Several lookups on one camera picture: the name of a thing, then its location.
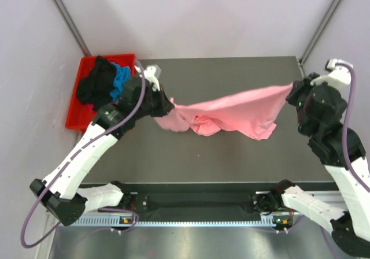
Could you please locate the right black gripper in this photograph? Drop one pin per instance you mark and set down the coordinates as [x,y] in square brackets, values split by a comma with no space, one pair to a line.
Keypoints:
[302,83]

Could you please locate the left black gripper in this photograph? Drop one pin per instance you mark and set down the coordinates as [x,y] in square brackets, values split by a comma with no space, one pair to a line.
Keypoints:
[165,105]

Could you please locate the pink t shirt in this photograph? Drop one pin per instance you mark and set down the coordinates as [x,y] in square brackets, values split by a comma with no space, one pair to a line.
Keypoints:
[252,113]

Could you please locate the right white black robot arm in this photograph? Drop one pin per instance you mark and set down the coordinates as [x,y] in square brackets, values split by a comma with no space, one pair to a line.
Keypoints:
[344,157]

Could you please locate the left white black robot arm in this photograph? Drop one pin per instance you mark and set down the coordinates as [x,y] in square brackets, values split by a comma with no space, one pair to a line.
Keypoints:
[60,192]

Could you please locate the blue t shirt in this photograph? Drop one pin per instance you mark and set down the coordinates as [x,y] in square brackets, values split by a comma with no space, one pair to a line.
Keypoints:
[123,74]

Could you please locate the black t shirt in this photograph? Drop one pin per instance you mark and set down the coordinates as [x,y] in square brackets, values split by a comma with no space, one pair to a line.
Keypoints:
[96,87]

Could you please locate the magenta t shirt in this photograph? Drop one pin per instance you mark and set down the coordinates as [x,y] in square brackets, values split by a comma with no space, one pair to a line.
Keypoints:
[91,108]

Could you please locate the red plastic bin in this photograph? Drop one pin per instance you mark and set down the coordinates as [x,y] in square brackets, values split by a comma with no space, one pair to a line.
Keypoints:
[79,117]

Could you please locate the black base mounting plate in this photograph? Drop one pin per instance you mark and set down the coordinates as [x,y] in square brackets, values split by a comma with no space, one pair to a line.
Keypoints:
[198,201]

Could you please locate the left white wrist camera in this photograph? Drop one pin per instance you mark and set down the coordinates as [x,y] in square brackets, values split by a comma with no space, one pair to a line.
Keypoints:
[152,74]

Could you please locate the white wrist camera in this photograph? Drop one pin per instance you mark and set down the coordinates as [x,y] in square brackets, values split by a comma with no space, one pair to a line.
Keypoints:
[152,74]
[339,74]

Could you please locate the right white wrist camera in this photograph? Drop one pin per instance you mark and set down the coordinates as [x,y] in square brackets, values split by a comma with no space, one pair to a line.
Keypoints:
[339,74]

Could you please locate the right corner aluminium post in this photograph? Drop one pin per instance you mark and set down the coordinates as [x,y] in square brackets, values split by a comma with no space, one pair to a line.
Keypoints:
[319,31]

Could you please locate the corner aluminium post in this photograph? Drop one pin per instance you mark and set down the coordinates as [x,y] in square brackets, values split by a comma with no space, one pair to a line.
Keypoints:
[319,31]
[69,22]

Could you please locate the slotted cable duct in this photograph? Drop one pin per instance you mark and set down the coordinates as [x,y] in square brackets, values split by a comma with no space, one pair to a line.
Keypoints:
[127,220]

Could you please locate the left corner aluminium post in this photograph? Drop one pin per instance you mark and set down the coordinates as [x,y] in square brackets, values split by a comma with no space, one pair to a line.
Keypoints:
[69,22]

